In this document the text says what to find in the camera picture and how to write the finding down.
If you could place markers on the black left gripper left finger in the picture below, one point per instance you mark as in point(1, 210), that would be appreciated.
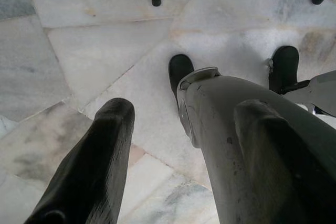
point(92, 176)

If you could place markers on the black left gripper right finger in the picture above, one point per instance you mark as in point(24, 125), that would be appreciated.
point(283, 171)

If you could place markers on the grey robot left leg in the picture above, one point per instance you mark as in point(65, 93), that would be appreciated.
point(210, 108)

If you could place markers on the black robot right foot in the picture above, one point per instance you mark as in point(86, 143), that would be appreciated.
point(284, 64)

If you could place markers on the black robot foot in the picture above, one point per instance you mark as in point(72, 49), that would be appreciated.
point(284, 64)
point(181, 69)

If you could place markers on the black robot left foot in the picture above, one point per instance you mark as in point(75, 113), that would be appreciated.
point(181, 69)

